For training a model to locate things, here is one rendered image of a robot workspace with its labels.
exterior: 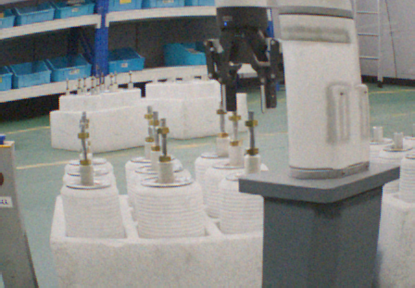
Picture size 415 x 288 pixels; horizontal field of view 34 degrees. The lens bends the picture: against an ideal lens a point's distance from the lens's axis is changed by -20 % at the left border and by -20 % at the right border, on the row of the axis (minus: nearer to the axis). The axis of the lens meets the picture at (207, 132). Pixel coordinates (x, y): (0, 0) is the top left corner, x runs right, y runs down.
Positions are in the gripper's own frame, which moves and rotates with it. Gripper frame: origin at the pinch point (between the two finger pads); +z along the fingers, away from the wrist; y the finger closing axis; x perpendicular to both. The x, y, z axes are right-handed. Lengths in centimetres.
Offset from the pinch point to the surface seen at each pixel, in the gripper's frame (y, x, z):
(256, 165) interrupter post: 1.1, -0.3, 8.4
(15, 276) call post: -26.0, -31.7, 27.0
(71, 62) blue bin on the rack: -449, 297, -4
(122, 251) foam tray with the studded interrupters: -6.1, -20.1, 18.7
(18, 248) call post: -24.7, -30.0, 21.4
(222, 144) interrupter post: -18.0, 13.8, 8.3
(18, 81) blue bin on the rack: -422, 215, 3
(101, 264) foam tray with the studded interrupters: -8.3, -23.0, 21.0
